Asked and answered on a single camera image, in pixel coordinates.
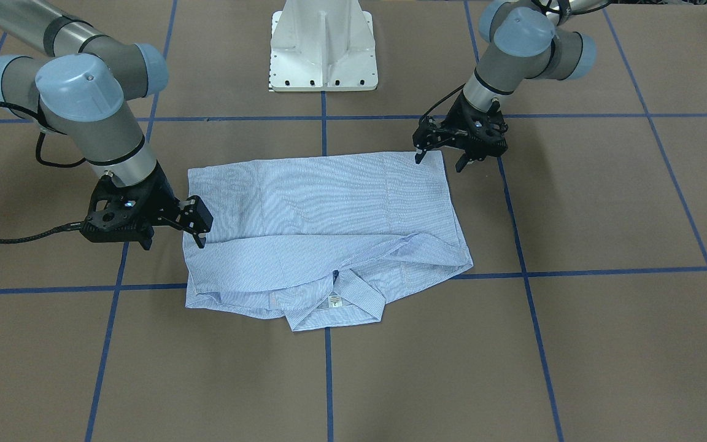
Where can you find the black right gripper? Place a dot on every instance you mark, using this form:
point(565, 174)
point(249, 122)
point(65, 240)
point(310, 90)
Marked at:
point(156, 195)

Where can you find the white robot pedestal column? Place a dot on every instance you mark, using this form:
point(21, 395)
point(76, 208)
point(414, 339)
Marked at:
point(342, 16)

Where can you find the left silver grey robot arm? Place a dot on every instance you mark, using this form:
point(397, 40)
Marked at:
point(525, 40)

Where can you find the white mounting plate with holes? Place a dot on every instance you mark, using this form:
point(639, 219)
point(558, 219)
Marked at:
point(317, 61)

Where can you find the blue white striped shirt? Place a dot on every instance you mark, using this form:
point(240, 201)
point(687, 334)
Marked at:
point(323, 241)

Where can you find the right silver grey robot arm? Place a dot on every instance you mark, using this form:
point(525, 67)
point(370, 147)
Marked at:
point(81, 89)

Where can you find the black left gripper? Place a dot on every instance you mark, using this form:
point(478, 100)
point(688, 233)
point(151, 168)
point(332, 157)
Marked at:
point(459, 118)

